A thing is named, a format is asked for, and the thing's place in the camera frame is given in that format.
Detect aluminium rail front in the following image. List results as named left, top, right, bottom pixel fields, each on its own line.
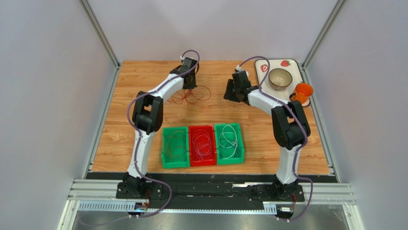
left=68, top=180, right=356, bottom=214

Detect orange mug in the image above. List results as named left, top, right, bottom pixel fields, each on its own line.
left=289, top=82, right=314, bottom=105

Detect right green plastic bin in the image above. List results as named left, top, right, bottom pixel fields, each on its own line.
left=214, top=123, right=245, bottom=165

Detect pink thin cable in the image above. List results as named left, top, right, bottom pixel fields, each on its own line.
left=190, top=129, right=214, bottom=161

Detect white thin cable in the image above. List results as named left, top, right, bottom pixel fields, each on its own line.
left=217, top=125, right=240, bottom=160

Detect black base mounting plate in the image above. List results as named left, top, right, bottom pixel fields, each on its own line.
left=86, top=172, right=306, bottom=210

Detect aluminium frame post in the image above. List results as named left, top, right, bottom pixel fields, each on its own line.
left=79, top=0, right=121, bottom=69
left=302, top=0, right=348, bottom=69

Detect red plastic bin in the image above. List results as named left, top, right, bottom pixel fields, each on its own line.
left=188, top=125, right=217, bottom=167

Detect left green plastic bin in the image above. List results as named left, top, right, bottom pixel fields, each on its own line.
left=161, top=126, right=190, bottom=169

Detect red thin cable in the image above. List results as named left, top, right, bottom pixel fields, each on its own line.
left=171, top=84, right=212, bottom=105

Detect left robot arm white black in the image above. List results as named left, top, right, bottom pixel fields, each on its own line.
left=116, top=57, right=199, bottom=199

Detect strawberry pattern white tray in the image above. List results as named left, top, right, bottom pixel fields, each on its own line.
left=254, top=59, right=304, bottom=100

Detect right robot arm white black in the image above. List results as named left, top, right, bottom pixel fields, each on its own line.
left=224, top=70, right=310, bottom=200

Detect grey ceramic bowl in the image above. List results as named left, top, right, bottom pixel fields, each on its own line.
left=268, top=68, right=293, bottom=91

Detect left aluminium frame post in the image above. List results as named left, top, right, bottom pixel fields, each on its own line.
left=79, top=0, right=121, bottom=69

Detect green plastic bin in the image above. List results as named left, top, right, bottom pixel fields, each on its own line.
left=161, top=126, right=190, bottom=169
left=214, top=123, right=245, bottom=165

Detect right aluminium frame post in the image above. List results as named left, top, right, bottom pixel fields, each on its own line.
left=302, top=0, right=348, bottom=69

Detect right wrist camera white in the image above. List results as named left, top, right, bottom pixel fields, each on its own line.
left=235, top=65, right=249, bottom=76

